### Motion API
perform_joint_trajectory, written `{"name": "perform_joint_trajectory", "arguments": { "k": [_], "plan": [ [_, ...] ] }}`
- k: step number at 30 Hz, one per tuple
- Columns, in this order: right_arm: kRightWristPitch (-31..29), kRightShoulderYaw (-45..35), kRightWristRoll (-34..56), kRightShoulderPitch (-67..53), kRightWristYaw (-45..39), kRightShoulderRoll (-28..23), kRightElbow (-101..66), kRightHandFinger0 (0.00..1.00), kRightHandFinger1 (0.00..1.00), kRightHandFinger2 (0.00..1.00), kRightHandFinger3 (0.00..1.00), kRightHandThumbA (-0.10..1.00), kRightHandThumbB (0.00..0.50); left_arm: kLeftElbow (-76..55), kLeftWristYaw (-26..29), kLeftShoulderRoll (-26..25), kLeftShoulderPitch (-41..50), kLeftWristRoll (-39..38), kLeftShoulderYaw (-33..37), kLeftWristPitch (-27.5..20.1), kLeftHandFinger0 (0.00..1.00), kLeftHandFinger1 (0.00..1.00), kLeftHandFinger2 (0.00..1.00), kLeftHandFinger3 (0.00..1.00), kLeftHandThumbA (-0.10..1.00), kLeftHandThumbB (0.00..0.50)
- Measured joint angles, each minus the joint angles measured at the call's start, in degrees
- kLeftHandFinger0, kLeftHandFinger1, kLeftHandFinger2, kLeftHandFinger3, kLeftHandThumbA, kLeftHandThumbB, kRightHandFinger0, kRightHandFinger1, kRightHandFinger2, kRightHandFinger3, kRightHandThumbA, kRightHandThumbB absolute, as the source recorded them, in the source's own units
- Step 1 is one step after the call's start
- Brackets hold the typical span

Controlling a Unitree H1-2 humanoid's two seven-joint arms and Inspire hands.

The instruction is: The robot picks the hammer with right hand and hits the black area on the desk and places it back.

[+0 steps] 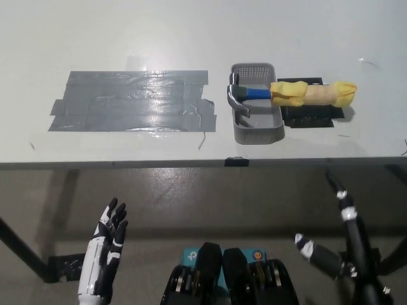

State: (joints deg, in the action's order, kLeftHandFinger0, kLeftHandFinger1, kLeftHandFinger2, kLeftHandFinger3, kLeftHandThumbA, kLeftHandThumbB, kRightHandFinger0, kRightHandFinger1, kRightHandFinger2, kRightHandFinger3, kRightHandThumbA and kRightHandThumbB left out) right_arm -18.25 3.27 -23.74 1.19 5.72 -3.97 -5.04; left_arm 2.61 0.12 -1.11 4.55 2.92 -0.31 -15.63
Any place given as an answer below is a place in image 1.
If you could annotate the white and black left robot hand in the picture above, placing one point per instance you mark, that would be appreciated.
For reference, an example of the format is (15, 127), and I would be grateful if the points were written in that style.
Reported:
(95, 254)

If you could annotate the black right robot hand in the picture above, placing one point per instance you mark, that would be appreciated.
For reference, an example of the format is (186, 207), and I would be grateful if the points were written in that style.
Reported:
(359, 254)

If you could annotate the blue hammer with yellow cloth wrap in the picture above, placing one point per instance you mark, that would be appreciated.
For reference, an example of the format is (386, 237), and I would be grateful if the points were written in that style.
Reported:
(318, 95)

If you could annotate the black and teal robot body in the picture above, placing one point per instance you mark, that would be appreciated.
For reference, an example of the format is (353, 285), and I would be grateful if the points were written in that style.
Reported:
(235, 273)

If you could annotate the black plastic tray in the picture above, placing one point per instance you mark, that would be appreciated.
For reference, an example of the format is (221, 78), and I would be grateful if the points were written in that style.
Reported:
(306, 119)

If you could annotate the small black tape piece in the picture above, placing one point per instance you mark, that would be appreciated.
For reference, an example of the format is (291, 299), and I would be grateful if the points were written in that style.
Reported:
(237, 162)

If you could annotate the grey perforated plastic basket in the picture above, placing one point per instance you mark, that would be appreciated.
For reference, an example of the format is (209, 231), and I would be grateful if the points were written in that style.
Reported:
(257, 125)

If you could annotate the grey duct tape patch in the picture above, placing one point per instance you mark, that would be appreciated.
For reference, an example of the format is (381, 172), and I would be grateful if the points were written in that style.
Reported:
(127, 101)

